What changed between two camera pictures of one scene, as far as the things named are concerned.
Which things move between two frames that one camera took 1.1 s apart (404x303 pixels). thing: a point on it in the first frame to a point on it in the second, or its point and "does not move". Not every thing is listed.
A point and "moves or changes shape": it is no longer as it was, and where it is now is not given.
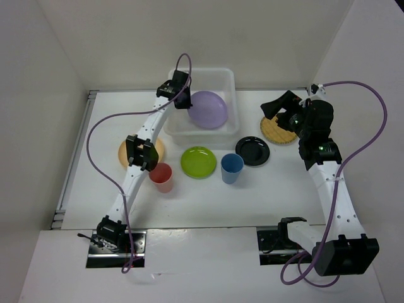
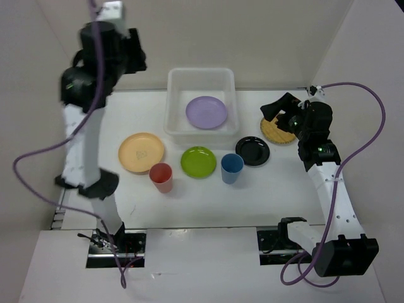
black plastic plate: [254, 150] does not move
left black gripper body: [185, 102] to [133, 56]
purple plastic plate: [208, 109] moves or changes shape
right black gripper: [288, 100] does not move
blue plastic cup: [231, 165] does not move
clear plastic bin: [213, 118] does not move
